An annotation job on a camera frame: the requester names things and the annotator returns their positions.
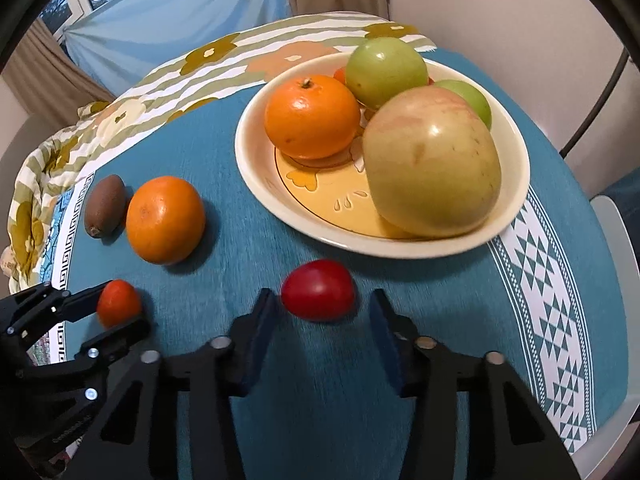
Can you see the small red tomato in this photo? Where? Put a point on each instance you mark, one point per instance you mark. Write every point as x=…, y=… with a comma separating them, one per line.
x=318, y=290

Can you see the light blue hanging cloth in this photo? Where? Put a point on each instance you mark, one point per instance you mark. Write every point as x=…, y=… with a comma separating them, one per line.
x=175, y=25

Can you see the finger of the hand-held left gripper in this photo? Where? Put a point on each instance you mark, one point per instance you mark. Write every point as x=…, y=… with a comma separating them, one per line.
x=117, y=340
x=50, y=305

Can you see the black curved pole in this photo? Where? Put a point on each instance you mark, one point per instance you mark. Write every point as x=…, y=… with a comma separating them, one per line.
x=595, y=112

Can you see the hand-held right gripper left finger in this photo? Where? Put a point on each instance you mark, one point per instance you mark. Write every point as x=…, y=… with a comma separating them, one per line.
x=262, y=330

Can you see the green apple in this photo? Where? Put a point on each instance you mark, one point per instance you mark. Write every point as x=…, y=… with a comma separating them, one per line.
x=470, y=100
x=385, y=71

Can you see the teal tablecloth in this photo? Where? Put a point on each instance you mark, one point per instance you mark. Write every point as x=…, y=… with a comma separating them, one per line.
x=310, y=400

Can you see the large yellow-red apple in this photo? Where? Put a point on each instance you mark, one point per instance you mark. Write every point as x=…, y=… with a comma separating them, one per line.
x=430, y=165

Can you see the floral striped blanket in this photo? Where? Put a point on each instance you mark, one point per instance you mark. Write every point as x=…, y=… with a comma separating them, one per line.
x=165, y=90

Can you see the cream and yellow bowl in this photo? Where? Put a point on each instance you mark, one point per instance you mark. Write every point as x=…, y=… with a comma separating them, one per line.
x=320, y=205

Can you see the large orange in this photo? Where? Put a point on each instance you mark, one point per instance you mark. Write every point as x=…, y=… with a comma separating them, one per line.
x=312, y=117
x=165, y=220

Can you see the small tangerine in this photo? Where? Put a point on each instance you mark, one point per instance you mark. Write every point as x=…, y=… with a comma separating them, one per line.
x=340, y=76
x=119, y=302

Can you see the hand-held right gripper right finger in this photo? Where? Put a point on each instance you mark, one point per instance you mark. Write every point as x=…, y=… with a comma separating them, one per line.
x=387, y=340

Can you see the brown kiwi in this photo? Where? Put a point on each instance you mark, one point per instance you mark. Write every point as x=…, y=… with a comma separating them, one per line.
x=105, y=205

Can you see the mandala patterned cloth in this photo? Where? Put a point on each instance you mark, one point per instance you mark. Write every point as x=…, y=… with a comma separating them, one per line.
x=70, y=240

